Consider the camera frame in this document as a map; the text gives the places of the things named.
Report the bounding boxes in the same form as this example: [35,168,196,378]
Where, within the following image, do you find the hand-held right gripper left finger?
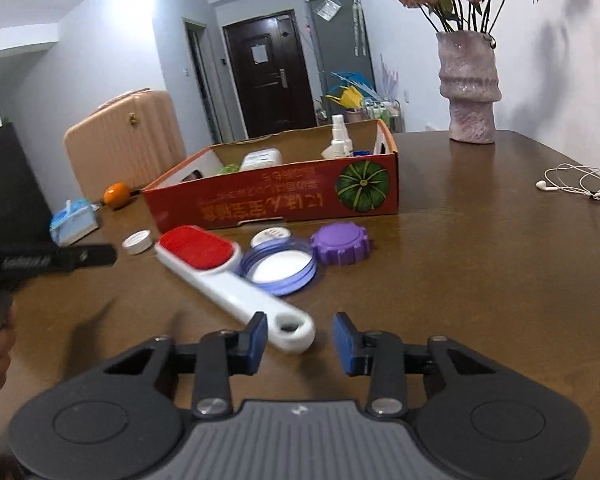
[102,311,270,418]

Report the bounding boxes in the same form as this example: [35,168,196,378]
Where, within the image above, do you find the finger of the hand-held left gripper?
[55,243,118,272]

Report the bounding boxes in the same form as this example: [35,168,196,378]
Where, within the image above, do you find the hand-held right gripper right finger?
[332,311,498,418]

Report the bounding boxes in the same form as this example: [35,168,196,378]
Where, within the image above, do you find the red and white lint brush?
[154,225,317,355]

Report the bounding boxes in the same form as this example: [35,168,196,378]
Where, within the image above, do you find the red cardboard box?
[142,119,400,234]

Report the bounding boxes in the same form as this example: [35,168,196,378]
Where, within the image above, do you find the white plastic bottle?
[239,148,284,172]

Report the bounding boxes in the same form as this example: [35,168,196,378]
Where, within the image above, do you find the white nasal spray bottle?
[321,114,354,160]

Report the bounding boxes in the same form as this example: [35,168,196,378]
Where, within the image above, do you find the blue and white tissue pack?
[49,198,100,247]

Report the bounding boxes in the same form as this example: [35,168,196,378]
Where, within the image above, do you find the white bottle cap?
[121,229,152,256]

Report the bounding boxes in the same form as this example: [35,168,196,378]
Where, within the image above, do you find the orange fruit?
[103,183,132,210]

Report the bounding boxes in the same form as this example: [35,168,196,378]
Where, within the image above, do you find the blue ribbed lid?
[239,239,319,296]

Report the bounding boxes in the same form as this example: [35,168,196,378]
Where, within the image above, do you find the purple ribbed lid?
[309,222,374,267]

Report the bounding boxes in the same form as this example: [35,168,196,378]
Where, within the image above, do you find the white round jar lid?
[249,226,294,249]

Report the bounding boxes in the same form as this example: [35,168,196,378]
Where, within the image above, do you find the pink ribbed suitcase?
[63,88,187,202]

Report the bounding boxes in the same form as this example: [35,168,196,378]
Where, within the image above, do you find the small rack with bottles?
[362,99,404,132]

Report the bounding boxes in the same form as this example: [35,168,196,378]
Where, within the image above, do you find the dark brown entrance door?
[223,9,317,139]

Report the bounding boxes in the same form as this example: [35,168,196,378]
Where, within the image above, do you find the pink ceramic vase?
[435,30,503,145]

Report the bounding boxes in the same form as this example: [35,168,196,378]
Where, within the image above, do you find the grey refrigerator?
[305,0,376,111]

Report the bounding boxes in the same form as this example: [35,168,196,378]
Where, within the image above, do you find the folded umbrella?
[349,0,369,57]

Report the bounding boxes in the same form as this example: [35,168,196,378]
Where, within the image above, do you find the paper sheet on refrigerator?
[315,0,342,22]

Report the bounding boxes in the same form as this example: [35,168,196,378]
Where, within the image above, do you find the white wired earphones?
[535,162,600,202]

